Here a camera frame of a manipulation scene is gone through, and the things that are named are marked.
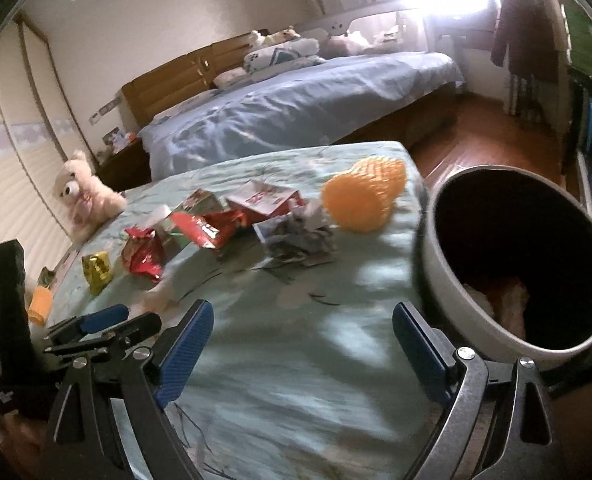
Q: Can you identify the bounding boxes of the grey paper wad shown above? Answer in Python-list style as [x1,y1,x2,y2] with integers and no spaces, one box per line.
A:
[253,200,336,266]

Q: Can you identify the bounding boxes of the grey crib rail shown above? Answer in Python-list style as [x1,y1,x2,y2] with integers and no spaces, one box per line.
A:
[294,0,431,52]

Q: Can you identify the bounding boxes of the wooden headboard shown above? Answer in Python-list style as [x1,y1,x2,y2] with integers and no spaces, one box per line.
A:
[121,32,253,128]

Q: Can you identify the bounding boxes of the white round trash bin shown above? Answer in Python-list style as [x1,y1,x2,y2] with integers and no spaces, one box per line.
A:
[422,165,592,370]

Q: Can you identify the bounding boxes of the white patterned pillow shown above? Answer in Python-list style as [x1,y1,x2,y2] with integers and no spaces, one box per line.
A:
[243,37,320,74]

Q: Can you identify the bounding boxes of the hanging dark coat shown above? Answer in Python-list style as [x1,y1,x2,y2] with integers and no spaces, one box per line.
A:
[490,0,558,84]

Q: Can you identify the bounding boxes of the blue bed duvet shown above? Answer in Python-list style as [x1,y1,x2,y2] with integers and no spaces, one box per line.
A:
[139,52,464,180]

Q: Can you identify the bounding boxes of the cream teddy bear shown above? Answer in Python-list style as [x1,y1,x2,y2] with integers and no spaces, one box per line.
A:
[53,150,128,244]

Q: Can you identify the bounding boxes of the plush toys on headboard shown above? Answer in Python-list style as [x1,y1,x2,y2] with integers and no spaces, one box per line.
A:
[248,27,300,50]

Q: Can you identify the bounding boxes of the dark wooden nightstand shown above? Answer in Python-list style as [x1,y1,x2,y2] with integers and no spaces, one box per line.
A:
[96,138,151,192]

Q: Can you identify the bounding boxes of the gold foil wrapper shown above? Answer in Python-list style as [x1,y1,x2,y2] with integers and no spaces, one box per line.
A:
[81,252,113,296]

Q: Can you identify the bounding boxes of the red snack wrapper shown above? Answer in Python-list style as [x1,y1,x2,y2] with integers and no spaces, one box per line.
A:
[170,210,249,250]

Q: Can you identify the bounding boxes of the green floral carton box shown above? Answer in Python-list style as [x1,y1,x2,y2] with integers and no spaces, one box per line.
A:
[156,188,224,240]

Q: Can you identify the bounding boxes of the orange foam fruit net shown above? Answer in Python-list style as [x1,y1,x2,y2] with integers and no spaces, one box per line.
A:
[321,156,407,233]

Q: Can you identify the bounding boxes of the red white carton box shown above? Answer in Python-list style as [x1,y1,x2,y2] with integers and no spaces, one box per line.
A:
[224,180,305,224]

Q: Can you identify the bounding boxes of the teal floral bed quilt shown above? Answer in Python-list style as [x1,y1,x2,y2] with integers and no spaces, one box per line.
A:
[48,165,431,479]

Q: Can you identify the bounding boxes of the red foil wrapper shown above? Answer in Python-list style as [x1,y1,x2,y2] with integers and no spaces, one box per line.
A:
[121,226,166,283]

